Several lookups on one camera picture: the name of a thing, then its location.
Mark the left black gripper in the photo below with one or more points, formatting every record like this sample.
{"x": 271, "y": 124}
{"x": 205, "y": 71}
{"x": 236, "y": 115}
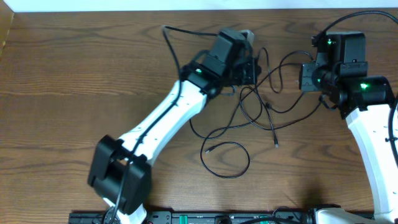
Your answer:
{"x": 249, "y": 72}

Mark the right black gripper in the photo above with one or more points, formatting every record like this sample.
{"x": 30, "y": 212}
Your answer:
{"x": 306, "y": 70}

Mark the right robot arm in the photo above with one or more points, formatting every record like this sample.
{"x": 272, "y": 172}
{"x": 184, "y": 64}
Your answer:
{"x": 369, "y": 107}

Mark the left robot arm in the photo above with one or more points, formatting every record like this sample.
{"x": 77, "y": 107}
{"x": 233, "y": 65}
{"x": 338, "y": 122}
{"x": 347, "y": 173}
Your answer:
{"x": 121, "y": 169}

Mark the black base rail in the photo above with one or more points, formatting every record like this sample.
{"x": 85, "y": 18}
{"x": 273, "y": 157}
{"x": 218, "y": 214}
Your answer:
{"x": 168, "y": 217}

